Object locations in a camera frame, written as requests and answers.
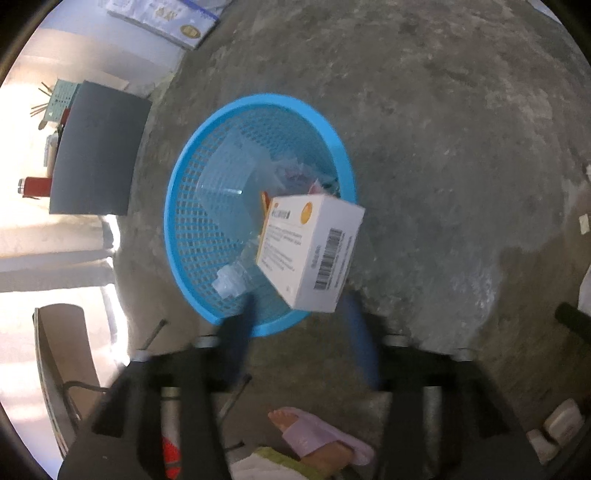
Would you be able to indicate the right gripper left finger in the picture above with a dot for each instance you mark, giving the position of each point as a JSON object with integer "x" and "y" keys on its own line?
{"x": 122, "y": 438}

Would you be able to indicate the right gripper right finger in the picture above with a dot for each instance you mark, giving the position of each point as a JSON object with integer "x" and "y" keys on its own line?
{"x": 480, "y": 436}

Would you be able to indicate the white yellow medicine box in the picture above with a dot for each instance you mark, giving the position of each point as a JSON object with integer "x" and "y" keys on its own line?
{"x": 306, "y": 249}

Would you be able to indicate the clear plastic bag red print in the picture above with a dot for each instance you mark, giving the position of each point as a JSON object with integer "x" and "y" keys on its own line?
{"x": 296, "y": 178}

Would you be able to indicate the green plastic bottle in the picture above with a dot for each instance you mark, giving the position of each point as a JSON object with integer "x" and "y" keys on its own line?
{"x": 233, "y": 188}

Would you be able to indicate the blue mesh trash basket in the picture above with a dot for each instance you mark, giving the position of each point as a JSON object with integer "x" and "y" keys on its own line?
{"x": 194, "y": 245}

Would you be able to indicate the floral tablecloth table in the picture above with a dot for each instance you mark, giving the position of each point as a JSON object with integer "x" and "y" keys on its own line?
{"x": 68, "y": 378}

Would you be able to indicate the pink slipper foot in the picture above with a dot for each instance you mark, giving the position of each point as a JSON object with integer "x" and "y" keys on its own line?
{"x": 318, "y": 444}

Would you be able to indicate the red thermos bottle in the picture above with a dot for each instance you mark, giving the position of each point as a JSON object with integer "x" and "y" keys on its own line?
{"x": 35, "y": 187}

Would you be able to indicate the grey cabinet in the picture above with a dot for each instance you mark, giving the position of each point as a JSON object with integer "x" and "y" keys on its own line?
{"x": 97, "y": 152}

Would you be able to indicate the teal chopstick holder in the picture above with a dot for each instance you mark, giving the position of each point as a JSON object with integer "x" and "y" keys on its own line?
{"x": 60, "y": 98}

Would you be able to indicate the tissue paper pack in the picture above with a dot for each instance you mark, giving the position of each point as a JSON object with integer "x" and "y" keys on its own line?
{"x": 183, "y": 23}

